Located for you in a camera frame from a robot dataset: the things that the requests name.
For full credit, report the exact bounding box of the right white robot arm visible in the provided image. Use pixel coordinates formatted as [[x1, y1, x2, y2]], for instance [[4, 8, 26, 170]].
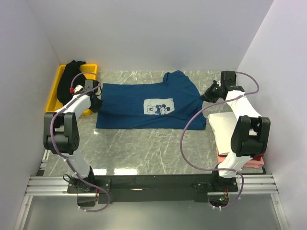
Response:
[[202, 71, 271, 191]]

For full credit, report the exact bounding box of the red folded t-shirt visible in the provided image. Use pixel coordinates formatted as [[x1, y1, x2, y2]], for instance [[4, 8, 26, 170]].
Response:
[[253, 154, 263, 161]]

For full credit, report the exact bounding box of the black base beam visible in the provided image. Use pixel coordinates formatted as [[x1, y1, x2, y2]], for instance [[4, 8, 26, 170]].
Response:
[[67, 174, 240, 207]]

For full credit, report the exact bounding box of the blue printed t-shirt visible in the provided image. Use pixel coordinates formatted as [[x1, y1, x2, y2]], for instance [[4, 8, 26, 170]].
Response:
[[96, 70, 203, 129]]

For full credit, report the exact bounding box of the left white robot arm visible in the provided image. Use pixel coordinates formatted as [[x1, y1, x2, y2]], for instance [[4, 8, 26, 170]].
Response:
[[43, 80, 103, 193]]

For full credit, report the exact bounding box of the white folded t-shirt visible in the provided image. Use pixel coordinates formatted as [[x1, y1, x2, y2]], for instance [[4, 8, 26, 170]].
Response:
[[208, 112, 237, 157]]

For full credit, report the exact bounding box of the aluminium rail frame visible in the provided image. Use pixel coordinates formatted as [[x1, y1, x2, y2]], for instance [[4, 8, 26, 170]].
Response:
[[14, 150, 290, 230]]

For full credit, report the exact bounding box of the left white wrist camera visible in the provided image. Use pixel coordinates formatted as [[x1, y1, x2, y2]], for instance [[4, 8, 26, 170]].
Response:
[[70, 85, 83, 94]]

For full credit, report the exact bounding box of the black t-shirt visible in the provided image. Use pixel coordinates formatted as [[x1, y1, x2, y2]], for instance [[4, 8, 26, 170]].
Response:
[[57, 60, 86, 105]]

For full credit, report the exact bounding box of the yellow plastic bin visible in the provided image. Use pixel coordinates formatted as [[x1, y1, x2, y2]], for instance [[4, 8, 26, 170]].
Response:
[[45, 64, 98, 112]]

